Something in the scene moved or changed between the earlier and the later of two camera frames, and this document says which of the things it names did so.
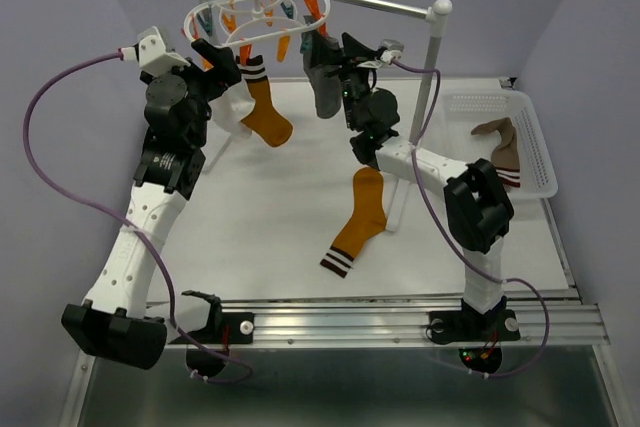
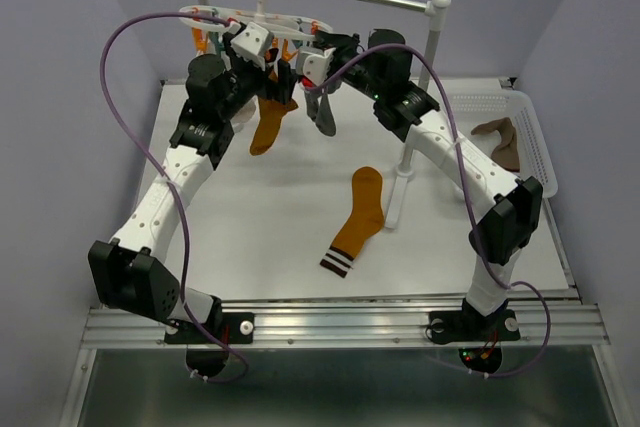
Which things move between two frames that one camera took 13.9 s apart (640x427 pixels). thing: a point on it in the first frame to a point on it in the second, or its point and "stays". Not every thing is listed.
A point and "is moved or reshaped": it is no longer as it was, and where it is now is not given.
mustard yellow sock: [368, 219] stays
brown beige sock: [504, 156] stays
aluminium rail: [405, 325] stays
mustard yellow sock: [263, 121] is moved or reshaped
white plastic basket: [457, 114] stays
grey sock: [322, 54] is moved or reshaped
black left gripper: [222, 60] to [281, 91]
